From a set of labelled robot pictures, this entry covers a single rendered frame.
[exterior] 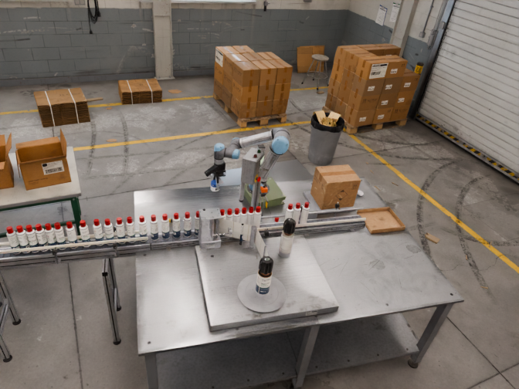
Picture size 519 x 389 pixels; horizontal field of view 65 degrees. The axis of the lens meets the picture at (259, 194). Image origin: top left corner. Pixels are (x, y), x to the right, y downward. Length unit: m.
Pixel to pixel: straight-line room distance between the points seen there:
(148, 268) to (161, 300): 0.28
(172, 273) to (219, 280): 0.33
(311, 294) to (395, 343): 1.03
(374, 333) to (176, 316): 1.63
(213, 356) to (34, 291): 1.71
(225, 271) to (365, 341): 1.29
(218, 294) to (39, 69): 6.04
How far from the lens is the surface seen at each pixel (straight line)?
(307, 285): 2.71
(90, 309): 3.75
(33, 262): 3.04
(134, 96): 7.00
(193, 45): 8.15
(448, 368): 3.83
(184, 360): 3.11
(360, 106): 6.51
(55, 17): 7.68
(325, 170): 3.40
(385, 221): 3.50
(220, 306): 2.53
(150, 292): 2.68
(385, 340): 3.47
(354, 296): 2.81
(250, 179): 2.76
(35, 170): 3.70
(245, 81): 6.11
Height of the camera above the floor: 2.85
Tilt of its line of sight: 36 degrees down
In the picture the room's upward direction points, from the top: 7 degrees clockwise
